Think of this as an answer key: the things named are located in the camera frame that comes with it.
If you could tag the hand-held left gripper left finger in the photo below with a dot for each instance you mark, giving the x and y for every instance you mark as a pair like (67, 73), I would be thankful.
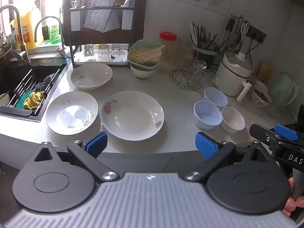
(96, 144)

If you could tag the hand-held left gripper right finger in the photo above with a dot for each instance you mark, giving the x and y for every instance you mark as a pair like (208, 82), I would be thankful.
(205, 146)

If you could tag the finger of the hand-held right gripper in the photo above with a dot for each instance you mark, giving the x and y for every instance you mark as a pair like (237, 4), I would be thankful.
(286, 132)
(261, 131)

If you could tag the small white ceramic bowl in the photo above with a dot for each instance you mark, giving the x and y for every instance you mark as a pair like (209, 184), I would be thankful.
(234, 121)

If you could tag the pale blue plastic bowl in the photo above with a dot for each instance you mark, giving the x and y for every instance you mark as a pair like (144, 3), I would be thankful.
(206, 116)
(216, 97)

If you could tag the white plate grey leaves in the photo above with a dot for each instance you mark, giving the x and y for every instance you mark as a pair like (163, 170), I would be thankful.
(71, 114)

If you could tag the white plate red flowers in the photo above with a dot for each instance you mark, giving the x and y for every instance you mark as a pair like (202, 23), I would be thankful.
(133, 116)

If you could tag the white plate pale pink flower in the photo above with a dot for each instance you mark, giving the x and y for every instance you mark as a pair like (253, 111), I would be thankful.
(92, 74)

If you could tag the person's right hand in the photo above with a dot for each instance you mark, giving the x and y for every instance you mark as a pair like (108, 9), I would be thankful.
(291, 203)

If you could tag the patterned bowl brown contents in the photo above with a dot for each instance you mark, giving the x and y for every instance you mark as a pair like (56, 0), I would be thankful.
(261, 96)

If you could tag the pale green kettle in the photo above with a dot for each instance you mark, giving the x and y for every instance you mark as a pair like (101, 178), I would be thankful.
(283, 90)

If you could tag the white ceramic dish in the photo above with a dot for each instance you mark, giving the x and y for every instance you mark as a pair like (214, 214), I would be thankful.
(261, 83)

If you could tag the yellow sponge block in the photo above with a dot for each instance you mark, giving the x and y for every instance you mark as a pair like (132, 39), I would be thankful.
(265, 71)

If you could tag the white electric cooking pot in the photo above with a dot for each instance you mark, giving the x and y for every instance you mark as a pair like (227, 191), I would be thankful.
(231, 78)

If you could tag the clear upturned glass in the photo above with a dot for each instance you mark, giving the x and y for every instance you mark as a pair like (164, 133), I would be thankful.
(199, 72)
(184, 60)

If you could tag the yellow cloth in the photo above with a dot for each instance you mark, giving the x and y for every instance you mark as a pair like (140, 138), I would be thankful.
(34, 99)

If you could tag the steel wool scrubber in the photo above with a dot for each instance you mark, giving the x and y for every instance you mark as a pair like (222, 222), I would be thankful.
(46, 82)

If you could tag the white drip tray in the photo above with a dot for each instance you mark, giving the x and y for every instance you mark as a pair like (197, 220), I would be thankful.
(99, 60)

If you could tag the white bowl red base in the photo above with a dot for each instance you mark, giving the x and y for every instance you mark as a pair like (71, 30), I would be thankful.
(142, 73)

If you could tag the teal cloth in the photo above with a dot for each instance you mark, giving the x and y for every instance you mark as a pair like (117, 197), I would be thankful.
(20, 102)

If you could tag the green black utensil holder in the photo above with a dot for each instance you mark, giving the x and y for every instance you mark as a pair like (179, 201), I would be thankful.
(204, 54)

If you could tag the black sink drain rack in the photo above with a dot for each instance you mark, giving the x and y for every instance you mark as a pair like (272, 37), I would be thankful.
(26, 85)

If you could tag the clear drinking glass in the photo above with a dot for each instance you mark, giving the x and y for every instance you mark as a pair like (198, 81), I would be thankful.
(116, 51)
(103, 51)
(88, 50)

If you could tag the black power strip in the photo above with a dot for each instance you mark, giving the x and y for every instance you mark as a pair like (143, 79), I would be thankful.
(257, 34)

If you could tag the dry noodles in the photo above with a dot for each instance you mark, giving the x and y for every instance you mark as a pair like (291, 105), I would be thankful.
(146, 55)

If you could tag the black dish rack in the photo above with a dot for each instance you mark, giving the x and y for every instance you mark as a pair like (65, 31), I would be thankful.
(76, 40)

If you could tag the hanging kitchen utensils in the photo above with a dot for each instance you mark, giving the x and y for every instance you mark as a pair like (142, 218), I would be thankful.
(237, 27)

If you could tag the curved steel faucet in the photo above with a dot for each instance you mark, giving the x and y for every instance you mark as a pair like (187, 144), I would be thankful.
(62, 42)

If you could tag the red-lidded clear jar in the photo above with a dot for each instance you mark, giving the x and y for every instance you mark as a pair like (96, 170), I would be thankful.
(167, 45)

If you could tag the black kitchen sink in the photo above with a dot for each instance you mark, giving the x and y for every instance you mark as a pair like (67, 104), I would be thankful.
(14, 73)

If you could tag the bundle of chopsticks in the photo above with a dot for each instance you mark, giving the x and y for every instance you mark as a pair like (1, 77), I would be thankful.
(201, 36)

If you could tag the green colander basket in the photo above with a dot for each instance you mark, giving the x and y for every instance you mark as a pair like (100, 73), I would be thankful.
(142, 45)

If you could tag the green liquid bottle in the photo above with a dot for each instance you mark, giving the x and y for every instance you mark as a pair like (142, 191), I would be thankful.
(55, 33)

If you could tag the tall steel faucet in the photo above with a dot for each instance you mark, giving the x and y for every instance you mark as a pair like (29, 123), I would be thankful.
(21, 42)

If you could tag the brown wooden cutting board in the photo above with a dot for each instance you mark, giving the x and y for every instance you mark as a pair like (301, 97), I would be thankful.
(140, 23)

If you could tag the steel pot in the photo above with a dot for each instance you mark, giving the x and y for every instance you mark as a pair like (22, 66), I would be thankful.
(4, 52)

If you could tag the patterned grey chopping board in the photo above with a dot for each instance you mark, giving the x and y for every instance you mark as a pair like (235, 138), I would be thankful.
(99, 11)

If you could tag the yellow liquid jug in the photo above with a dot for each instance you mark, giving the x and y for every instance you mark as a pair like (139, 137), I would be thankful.
(28, 26)

